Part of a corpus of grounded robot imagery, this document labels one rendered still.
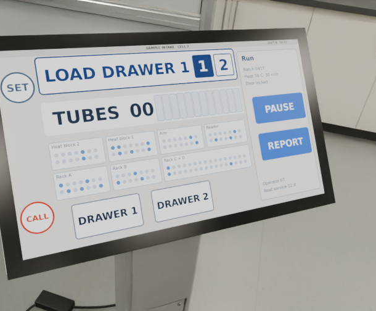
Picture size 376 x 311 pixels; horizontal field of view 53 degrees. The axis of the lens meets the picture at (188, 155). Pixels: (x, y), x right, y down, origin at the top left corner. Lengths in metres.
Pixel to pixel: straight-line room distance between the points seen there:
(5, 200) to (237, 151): 0.34
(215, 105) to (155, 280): 0.40
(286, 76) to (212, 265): 1.25
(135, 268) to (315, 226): 1.48
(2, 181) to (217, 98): 0.33
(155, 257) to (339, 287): 1.26
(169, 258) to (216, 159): 0.27
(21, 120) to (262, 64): 0.38
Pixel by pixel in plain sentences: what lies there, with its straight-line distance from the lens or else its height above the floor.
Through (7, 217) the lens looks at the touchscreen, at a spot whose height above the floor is 1.02.
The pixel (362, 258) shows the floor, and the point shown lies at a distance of 2.08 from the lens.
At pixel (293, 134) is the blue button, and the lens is 0.66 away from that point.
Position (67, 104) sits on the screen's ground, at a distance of 0.54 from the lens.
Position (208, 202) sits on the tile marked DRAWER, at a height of 1.00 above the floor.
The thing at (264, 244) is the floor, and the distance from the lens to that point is 1.93.
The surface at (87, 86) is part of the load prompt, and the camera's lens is 0.55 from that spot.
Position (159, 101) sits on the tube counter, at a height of 1.12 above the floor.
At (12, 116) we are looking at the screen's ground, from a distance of 0.54.
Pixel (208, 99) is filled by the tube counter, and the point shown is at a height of 1.12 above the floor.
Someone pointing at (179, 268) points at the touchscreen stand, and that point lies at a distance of 0.82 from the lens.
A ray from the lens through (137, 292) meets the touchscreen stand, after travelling 0.83.
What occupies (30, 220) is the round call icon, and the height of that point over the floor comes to 1.01.
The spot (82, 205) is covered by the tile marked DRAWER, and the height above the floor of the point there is 1.02.
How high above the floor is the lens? 1.38
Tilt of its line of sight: 35 degrees down
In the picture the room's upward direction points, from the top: 7 degrees clockwise
